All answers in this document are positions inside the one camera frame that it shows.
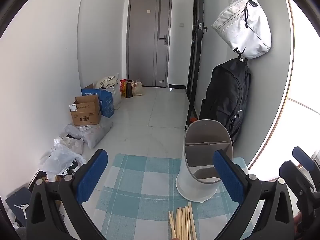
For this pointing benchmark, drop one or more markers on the red black shopping bag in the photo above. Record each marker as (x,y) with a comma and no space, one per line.
(126,88)

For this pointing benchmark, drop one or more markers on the navy jordan shoe box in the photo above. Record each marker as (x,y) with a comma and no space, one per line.
(19,203)

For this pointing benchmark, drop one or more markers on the brown cardboard box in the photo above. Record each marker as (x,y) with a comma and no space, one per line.
(85,110)

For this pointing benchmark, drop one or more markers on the white hanging bag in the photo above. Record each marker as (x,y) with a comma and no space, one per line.
(244,27)

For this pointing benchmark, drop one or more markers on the teal checked table cloth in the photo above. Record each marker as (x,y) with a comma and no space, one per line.
(138,193)

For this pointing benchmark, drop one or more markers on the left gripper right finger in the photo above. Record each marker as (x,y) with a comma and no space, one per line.
(270,201)

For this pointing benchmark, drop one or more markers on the white plastic bag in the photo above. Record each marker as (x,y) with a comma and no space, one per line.
(59,159)

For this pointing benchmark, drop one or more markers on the blue cardboard box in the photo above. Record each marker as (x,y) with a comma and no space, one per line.
(105,100)

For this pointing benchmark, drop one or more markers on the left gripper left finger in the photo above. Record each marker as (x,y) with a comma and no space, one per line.
(44,219)

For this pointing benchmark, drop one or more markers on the grey parcel bag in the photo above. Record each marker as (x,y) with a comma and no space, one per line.
(90,134)

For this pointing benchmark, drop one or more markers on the wooden chopstick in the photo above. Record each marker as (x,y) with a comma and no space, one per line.
(177,224)
(183,223)
(180,212)
(192,221)
(173,233)
(188,230)

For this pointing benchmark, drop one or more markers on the black white sneaker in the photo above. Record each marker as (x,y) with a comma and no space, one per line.
(72,169)

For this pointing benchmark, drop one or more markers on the white paper parcel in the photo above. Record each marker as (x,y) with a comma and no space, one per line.
(75,145)

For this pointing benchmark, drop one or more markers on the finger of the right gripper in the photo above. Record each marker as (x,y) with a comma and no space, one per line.
(297,182)
(311,165)

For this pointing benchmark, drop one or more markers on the grey entrance door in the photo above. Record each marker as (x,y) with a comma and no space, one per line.
(148,41)

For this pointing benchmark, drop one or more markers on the black metal stand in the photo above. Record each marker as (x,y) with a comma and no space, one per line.
(196,46)

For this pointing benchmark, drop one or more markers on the translucent plastic bag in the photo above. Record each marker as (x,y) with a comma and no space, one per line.
(137,88)

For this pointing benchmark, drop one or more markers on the beige cloth pile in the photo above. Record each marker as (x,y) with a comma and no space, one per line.
(106,82)

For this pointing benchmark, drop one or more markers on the black backpack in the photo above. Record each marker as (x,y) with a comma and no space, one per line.
(227,95)

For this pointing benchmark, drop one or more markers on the white grey utensil holder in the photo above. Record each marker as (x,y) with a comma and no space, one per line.
(198,179)

